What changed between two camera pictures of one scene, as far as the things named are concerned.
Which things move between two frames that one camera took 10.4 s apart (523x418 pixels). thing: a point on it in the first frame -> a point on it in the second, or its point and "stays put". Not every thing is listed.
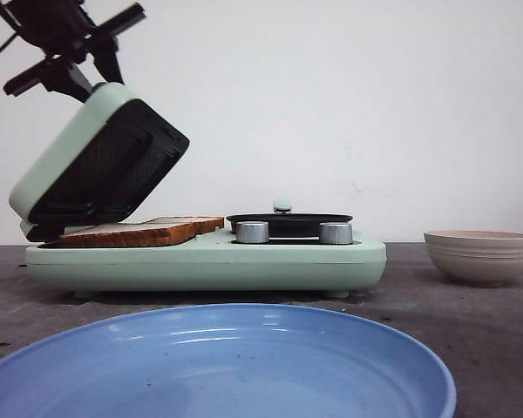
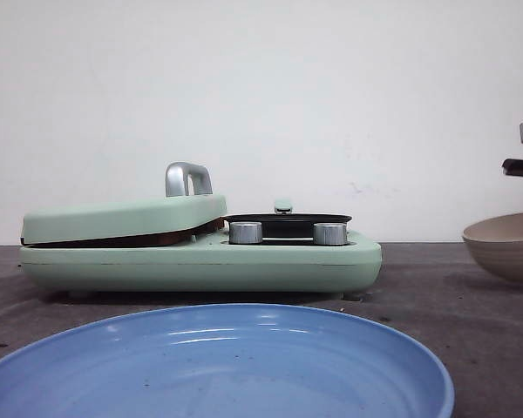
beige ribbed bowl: x=478 y=257 -> x=507 y=245
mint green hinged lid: x=101 y=164 -> x=188 y=201
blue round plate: x=223 y=360 stays put
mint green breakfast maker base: x=288 y=264 stays put
